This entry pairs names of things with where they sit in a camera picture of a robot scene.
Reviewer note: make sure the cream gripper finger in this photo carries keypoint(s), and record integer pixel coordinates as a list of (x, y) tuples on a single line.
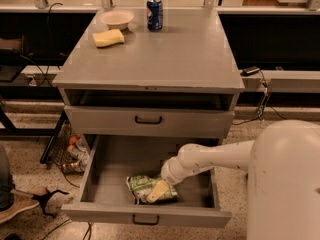
[(158, 192)]

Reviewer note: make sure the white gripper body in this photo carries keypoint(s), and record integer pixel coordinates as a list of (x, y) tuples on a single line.
[(169, 175)]

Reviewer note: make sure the green jalapeno chip bag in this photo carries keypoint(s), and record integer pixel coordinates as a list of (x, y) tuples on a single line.
[(141, 185)]

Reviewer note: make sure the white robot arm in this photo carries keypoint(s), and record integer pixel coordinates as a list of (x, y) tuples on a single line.
[(283, 165)]

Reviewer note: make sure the open grey lower drawer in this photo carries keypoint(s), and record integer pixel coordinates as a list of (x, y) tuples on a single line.
[(122, 184)]

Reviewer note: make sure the grey drawer cabinet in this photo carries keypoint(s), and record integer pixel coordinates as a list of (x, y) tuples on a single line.
[(188, 65)]

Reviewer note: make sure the closed grey upper drawer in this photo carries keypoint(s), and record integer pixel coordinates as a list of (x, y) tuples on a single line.
[(149, 122)]

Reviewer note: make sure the black power adapter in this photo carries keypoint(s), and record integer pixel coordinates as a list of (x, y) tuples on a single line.
[(250, 71)]

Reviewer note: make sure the black grabber tool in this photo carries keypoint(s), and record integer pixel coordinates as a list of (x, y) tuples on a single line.
[(42, 199)]

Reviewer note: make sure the person's shoe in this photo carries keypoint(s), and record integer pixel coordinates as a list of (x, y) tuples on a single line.
[(20, 204)]

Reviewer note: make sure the yellow sponge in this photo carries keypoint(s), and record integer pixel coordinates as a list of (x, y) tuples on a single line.
[(108, 38)]

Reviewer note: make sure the person's jeans leg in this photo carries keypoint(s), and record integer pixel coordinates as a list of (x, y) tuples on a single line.
[(6, 180)]

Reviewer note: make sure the white paper bowl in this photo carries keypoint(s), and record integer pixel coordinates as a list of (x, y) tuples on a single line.
[(117, 19)]

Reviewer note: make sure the blue soda can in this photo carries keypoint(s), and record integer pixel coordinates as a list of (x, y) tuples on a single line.
[(154, 15)]

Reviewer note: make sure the wire basket with snacks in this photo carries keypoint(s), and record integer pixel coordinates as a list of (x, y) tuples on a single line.
[(69, 152)]

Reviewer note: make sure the black cart frame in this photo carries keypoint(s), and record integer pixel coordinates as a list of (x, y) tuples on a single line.
[(32, 119)]

